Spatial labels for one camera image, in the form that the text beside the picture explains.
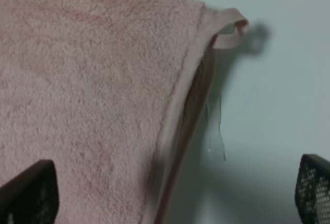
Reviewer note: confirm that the pink terry towel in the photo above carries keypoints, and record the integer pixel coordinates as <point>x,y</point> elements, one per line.
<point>112,92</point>

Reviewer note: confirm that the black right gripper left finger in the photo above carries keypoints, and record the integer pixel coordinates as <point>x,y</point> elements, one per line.
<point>32,196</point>

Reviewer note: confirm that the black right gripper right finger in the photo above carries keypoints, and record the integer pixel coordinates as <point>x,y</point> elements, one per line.
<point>312,189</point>

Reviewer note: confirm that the clear plastic tag strip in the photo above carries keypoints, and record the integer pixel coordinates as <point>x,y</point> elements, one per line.
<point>214,142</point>

